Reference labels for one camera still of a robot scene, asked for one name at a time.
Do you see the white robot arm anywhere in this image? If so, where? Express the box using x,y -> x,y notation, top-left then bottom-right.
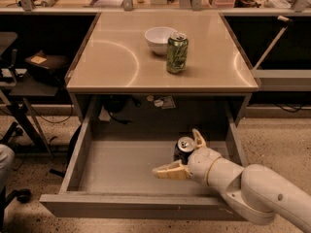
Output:
153,129 -> 311,233

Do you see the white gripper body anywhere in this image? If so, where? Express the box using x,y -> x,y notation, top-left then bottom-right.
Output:
188,147 -> 222,185

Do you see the white bowl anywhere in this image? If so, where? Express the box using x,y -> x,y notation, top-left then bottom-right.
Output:
145,26 -> 176,55

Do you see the black bag with note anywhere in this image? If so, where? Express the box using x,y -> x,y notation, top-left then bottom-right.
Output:
24,50 -> 70,86

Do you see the green soda can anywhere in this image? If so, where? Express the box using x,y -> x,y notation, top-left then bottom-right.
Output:
166,32 -> 189,74

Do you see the grey counter cabinet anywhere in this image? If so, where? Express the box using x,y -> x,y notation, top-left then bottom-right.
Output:
67,10 -> 259,128

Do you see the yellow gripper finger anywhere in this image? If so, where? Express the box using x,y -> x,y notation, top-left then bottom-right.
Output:
192,129 -> 207,150
153,160 -> 190,181

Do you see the blue pepsi can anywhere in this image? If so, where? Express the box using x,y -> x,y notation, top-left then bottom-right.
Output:
174,137 -> 195,164

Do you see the black office chair base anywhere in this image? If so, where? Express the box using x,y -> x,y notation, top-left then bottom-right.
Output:
0,188 -> 31,231

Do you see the white-tipped stick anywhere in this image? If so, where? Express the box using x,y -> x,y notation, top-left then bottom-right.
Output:
253,16 -> 293,71

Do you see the dark side table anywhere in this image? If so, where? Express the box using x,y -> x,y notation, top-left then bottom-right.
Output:
0,73 -> 58,156

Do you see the open grey drawer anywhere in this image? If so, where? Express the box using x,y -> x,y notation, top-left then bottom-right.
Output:
40,96 -> 247,220

